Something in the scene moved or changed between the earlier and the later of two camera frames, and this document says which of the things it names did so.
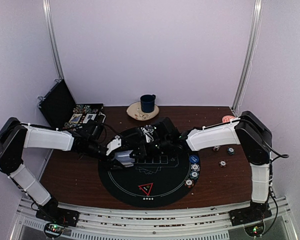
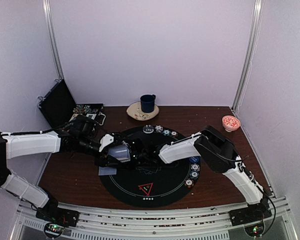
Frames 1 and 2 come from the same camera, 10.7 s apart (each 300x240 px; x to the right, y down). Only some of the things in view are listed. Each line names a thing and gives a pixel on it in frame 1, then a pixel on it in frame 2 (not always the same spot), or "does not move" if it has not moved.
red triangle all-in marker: (146, 188) does not move
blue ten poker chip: (195, 167) does not move
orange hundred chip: (189, 183) does not move
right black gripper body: (163, 146) to (140, 159)
